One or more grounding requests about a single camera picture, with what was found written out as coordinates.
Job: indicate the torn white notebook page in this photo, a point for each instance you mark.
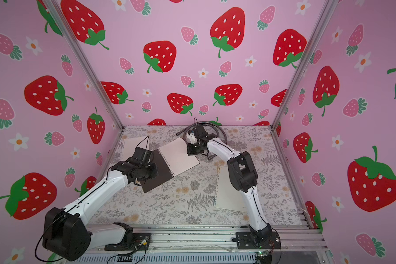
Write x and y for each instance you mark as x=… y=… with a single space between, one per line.
x=129 y=145

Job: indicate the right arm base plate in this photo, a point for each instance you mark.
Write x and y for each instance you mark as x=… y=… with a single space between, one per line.
x=248 y=241

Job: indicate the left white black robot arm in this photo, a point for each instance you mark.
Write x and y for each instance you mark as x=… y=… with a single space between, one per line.
x=66 y=231

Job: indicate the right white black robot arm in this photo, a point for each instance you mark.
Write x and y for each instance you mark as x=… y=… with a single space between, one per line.
x=242 y=175

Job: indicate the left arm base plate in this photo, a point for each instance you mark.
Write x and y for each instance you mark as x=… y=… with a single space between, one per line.
x=131 y=242

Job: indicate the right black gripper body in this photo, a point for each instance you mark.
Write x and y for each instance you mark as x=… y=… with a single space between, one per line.
x=194 y=149

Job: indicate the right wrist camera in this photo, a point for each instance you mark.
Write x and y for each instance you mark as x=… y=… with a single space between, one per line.
x=191 y=137

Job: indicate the aluminium rail frame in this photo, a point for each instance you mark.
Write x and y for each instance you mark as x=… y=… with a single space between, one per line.
x=213 y=243

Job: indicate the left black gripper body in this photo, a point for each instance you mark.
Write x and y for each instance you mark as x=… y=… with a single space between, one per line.
x=148 y=172

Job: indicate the white spiral notebook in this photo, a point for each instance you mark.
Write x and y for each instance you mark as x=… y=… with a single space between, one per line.
x=227 y=197

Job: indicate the dark grey spiral notebook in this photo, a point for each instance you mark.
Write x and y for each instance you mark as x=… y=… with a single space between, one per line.
x=171 y=160

